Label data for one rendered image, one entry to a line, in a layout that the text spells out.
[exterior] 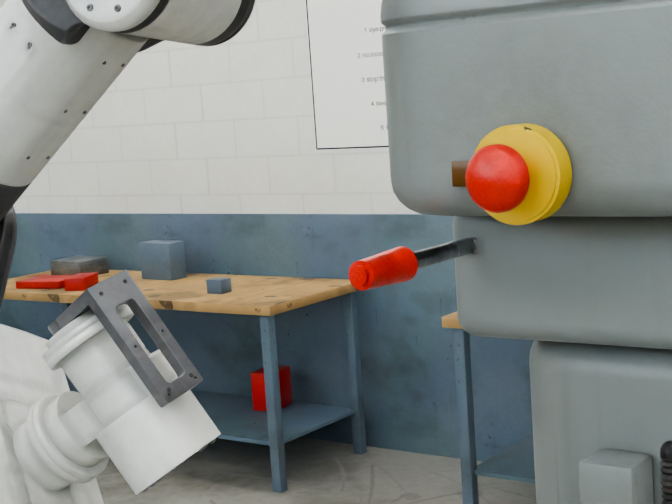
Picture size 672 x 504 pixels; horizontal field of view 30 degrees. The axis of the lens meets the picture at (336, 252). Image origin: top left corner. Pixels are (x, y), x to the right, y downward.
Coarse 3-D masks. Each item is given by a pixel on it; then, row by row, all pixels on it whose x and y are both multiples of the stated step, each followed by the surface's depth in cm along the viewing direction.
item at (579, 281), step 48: (480, 240) 90; (528, 240) 88; (576, 240) 86; (624, 240) 83; (480, 288) 91; (528, 288) 88; (576, 288) 86; (624, 288) 84; (480, 336) 92; (528, 336) 89; (576, 336) 87; (624, 336) 85
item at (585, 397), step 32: (544, 352) 93; (576, 352) 91; (608, 352) 90; (640, 352) 88; (544, 384) 93; (576, 384) 91; (608, 384) 90; (640, 384) 88; (544, 416) 94; (576, 416) 91; (608, 416) 90; (640, 416) 88; (544, 448) 94; (576, 448) 92; (608, 448) 90; (640, 448) 89; (544, 480) 95; (576, 480) 92
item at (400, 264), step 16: (464, 240) 90; (384, 256) 81; (400, 256) 82; (416, 256) 84; (432, 256) 85; (448, 256) 87; (352, 272) 80; (368, 272) 79; (384, 272) 80; (400, 272) 81; (416, 272) 83; (368, 288) 80
